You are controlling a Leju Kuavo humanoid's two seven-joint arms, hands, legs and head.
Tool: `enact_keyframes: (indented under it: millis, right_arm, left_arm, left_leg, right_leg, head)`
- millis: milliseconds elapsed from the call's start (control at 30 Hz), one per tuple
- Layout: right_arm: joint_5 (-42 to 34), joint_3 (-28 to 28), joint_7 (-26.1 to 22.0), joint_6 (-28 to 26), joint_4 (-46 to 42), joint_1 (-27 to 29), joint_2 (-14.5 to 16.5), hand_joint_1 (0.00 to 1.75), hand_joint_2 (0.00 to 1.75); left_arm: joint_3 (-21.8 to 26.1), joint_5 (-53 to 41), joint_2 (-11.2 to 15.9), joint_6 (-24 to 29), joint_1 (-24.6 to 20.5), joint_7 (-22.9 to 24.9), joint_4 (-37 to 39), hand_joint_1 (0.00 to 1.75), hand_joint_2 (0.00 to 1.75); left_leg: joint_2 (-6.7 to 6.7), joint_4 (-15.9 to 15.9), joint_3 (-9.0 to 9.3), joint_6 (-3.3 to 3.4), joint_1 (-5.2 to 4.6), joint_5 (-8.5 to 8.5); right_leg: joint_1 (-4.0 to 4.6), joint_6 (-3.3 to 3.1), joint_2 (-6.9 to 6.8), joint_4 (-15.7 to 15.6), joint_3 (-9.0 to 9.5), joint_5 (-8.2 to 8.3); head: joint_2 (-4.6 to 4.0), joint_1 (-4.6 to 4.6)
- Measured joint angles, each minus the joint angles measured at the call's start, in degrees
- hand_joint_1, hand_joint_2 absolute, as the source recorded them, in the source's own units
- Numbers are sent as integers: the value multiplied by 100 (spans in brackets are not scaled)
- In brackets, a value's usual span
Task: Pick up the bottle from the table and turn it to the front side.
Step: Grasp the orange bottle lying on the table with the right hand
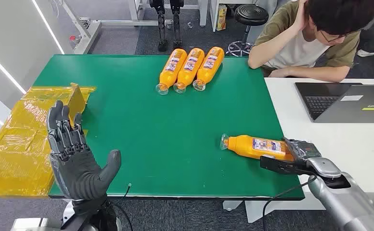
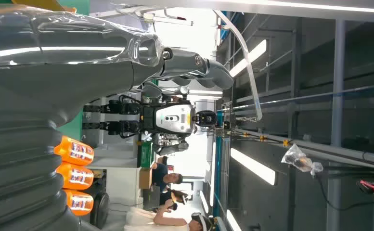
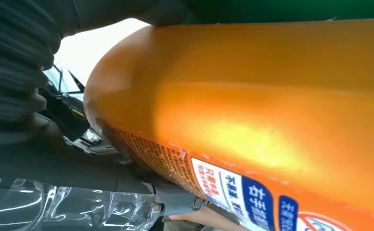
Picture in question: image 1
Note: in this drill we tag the orange bottle with printed label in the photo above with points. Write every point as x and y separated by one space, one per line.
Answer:
189 67
171 68
253 147
208 66

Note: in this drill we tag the small red-capped object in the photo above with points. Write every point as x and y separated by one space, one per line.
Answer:
73 39

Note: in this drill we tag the person in dark trousers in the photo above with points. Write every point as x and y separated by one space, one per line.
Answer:
373 35

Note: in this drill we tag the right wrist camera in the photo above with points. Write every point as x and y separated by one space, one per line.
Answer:
277 165

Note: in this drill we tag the black robot leg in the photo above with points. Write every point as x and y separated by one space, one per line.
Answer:
160 25
176 25

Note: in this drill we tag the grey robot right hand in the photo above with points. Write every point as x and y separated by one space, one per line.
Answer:
303 150

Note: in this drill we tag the grey open laptop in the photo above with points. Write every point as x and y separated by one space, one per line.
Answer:
349 105

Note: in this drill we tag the yellow film-wrapped cardboard box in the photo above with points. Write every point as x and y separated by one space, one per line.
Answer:
17 146

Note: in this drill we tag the yellow carton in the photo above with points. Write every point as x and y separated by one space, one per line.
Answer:
221 17

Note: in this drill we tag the white metal stand frame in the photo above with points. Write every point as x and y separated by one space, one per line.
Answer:
91 30

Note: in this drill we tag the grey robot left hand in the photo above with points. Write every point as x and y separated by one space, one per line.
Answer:
78 172

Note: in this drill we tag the green table mat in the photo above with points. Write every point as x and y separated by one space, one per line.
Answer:
174 140

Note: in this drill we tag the black round stool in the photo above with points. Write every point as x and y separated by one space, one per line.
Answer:
251 14

